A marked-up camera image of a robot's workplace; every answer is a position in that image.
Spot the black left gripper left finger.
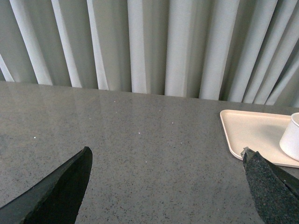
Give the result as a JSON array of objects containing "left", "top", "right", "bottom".
[{"left": 0, "top": 147, "right": 93, "bottom": 224}]

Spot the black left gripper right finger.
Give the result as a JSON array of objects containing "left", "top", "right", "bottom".
[{"left": 241, "top": 147, "right": 299, "bottom": 224}]

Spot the white smiley mug black handle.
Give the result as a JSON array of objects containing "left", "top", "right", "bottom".
[{"left": 279, "top": 112, "right": 299, "bottom": 161}]

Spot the beige rectangular plastic tray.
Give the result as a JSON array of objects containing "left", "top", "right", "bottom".
[{"left": 220, "top": 110, "right": 299, "bottom": 168}]

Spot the white pleated curtain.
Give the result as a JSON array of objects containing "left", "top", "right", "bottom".
[{"left": 0, "top": 0, "right": 299, "bottom": 107}]

